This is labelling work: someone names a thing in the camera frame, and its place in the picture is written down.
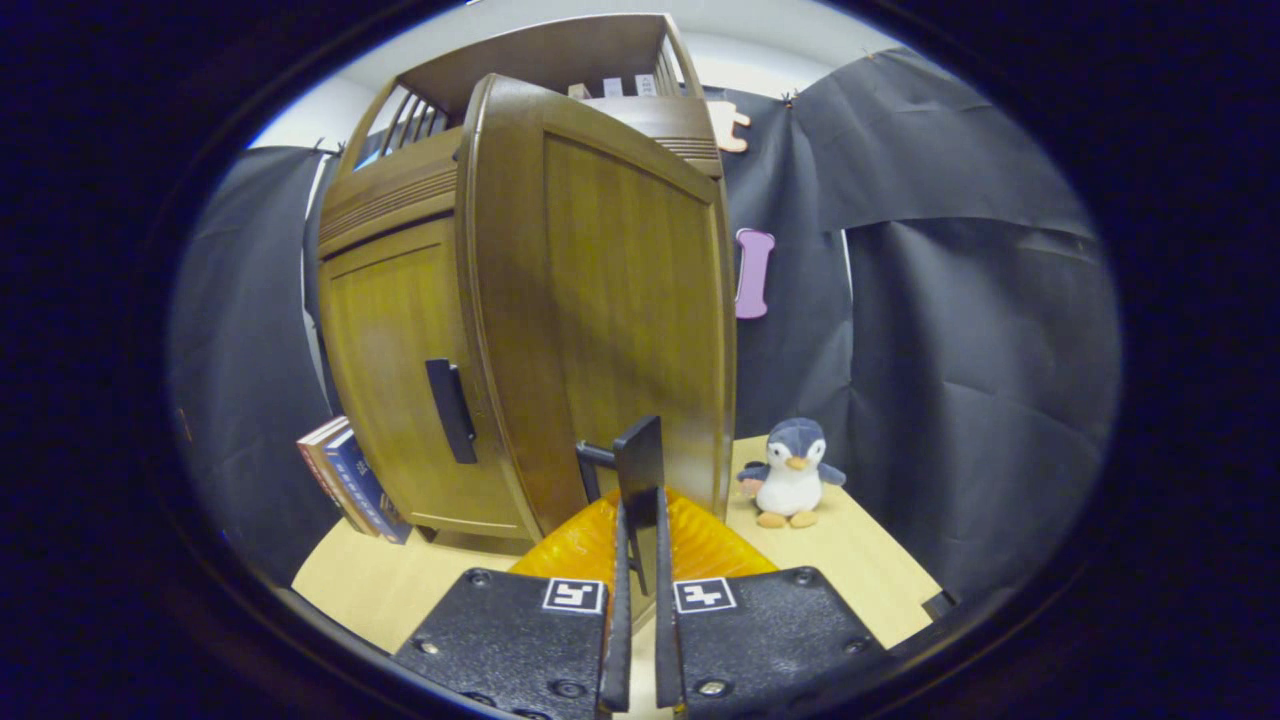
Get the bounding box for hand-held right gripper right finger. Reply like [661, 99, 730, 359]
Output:
[655, 488, 887, 720]

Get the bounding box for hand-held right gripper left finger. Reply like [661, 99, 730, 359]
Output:
[395, 490, 634, 720]

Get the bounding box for wooden cabinet door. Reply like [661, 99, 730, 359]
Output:
[455, 73, 739, 596]
[320, 215, 533, 543]

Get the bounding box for wooden double-door shoe cabinet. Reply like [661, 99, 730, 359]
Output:
[318, 12, 738, 556]

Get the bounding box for penguin plush toy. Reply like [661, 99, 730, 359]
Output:
[738, 417, 848, 530]

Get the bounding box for blue cover book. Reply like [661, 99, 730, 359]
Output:
[325, 428, 412, 546]

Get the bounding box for red cover book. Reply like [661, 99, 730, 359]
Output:
[297, 415, 363, 529]

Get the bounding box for black backdrop cloth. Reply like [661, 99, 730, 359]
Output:
[170, 45, 1121, 606]

